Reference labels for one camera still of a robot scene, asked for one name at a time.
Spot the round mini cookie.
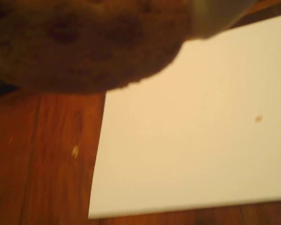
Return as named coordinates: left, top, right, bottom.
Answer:
left=0, top=0, right=195, bottom=94

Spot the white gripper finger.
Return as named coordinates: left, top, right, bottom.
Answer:
left=187, top=0, right=257, bottom=41

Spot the white paper sheet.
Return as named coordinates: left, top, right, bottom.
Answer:
left=88, top=13, right=281, bottom=220

